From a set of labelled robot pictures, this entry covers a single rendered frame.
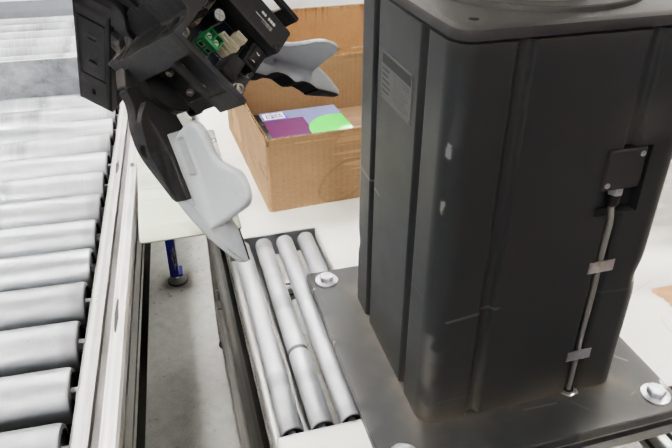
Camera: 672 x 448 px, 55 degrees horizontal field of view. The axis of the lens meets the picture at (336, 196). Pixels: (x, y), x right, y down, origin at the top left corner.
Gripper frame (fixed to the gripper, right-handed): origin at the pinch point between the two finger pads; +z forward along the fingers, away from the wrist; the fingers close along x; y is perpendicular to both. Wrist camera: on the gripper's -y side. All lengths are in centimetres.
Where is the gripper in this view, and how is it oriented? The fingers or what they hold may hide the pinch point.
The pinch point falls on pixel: (290, 174)
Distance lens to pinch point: 45.1
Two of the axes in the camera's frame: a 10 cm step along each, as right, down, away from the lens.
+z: 6.1, 6.1, 5.1
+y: 7.0, -1.1, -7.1
